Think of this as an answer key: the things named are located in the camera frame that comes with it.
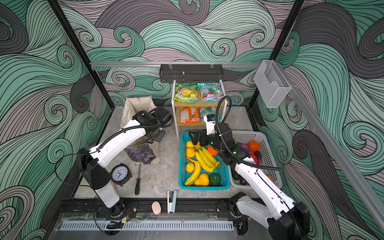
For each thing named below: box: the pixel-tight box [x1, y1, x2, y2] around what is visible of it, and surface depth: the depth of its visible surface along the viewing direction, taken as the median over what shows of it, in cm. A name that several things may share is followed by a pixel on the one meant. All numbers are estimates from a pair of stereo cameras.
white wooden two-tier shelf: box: [171, 79, 228, 139], surface depth 78 cm
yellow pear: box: [194, 173, 210, 186], surface depth 80 cm
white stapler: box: [167, 190, 177, 214], surface depth 76 cm
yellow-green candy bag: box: [174, 82, 199, 104], surface depth 79 cm
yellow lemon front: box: [186, 162, 195, 173], surface depth 85 cm
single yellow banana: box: [184, 157, 201, 186], surface depth 81 cm
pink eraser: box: [151, 201, 162, 216], surface depth 74 cm
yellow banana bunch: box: [195, 147, 220, 173], surface depth 89 cm
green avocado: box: [209, 173, 221, 186], surface depth 80 cm
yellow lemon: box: [186, 147, 196, 158], surface depth 91 cm
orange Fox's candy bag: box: [180, 106, 201, 125], surface depth 93 cm
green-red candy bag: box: [197, 82, 225, 103], surface depth 79 cm
